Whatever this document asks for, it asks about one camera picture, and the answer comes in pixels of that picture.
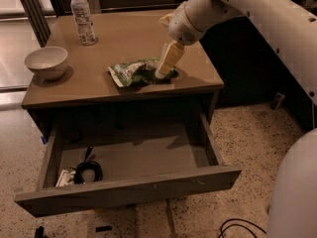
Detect brown cabinet with glossy top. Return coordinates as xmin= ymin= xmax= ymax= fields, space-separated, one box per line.
xmin=22 ymin=10 xmax=224 ymax=137

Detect open grey top drawer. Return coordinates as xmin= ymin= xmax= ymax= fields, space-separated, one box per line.
xmin=15 ymin=112 xmax=241 ymax=217

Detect black tape strip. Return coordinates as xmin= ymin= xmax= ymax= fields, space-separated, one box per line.
xmin=95 ymin=226 xmax=112 ymax=232

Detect green jalapeno chip bag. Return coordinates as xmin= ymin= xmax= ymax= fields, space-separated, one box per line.
xmin=108 ymin=57 xmax=178 ymax=87

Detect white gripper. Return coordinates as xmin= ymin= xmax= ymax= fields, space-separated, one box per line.
xmin=155 ymin=2 xmax=204 ymax=78

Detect clear plastic water bottle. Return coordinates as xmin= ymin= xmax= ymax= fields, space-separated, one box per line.
xmin=70 ymin=0 xmax=97 ymax=46

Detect blue tape piece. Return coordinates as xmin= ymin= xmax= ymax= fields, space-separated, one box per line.
xmin=41 ymin=136 xmax=48 ymax=145

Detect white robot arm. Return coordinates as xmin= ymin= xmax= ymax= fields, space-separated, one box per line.
xmin=156 ymin=0 xmax=317 ymax=238

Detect small black floor object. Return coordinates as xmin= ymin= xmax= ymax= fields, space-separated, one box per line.
xmin=34 ymin=226 xmax=44 ymax=238

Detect white packet in drawer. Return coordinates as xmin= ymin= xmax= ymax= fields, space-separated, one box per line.
xmin=55 ymin=170 xmax=75 ymax=187

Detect coiled black cable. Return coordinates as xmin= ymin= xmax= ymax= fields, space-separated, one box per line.
xmin=73 ymin=145 xmax=104 ymax=185

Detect white ceramic bowl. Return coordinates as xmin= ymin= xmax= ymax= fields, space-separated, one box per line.
xmin=24 ymin=47 xmax=68 ymax=80

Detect black floor cable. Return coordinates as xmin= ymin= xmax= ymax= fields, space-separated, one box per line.
xmin=217 ymin=218 xmax=267 ymax=238

